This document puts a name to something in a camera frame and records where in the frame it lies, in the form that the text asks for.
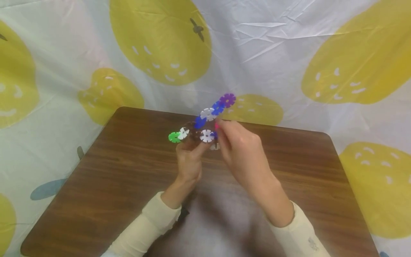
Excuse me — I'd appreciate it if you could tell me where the person's left hand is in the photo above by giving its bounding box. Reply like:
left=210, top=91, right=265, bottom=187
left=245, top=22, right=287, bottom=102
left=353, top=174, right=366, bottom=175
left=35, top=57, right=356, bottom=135
left=176, top=139, right=212, bottom=185

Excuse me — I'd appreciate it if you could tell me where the person's right hand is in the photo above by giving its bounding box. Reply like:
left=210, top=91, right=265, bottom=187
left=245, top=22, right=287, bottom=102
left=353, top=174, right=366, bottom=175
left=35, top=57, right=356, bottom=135
left=215, top=120, right=283, bottom=201

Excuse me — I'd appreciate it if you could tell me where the colourful snowflake disc assembly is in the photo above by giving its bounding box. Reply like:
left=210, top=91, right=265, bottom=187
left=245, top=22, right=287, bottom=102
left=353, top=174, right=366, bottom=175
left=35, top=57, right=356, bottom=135
left=168, top=93, right=237, bottom=151

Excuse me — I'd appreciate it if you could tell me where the person's right forearm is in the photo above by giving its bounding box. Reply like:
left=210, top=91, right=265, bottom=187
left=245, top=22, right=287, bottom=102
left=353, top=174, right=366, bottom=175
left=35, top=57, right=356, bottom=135
left=255, top=180, right=332, bottom=257

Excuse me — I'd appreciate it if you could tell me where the person's left forearm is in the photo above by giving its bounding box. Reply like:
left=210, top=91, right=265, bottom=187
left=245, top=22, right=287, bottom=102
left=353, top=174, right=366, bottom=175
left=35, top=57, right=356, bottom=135
left=101, top=180, right=198, bottom=257

